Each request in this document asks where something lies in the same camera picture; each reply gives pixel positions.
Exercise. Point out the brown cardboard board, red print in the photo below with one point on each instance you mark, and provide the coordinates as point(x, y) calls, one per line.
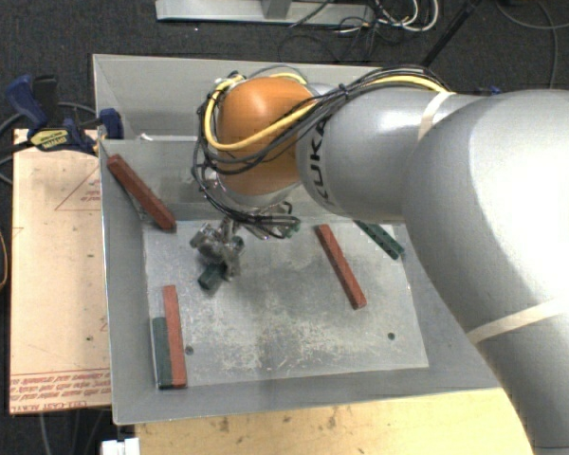
point(57, 278)

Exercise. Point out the grey metal bin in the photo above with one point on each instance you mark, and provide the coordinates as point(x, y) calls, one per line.
point(284, 330)

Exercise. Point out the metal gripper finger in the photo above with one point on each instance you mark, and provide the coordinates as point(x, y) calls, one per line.
point(233, 268)

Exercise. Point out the dark green block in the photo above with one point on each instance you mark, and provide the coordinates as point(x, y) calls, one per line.
point(210, 278)
point(384, 242)
point(161, 353)

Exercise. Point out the red-brown flat block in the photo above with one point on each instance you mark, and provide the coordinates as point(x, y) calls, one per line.
point(175, 337)
point(340, 266)
point(141, 191)

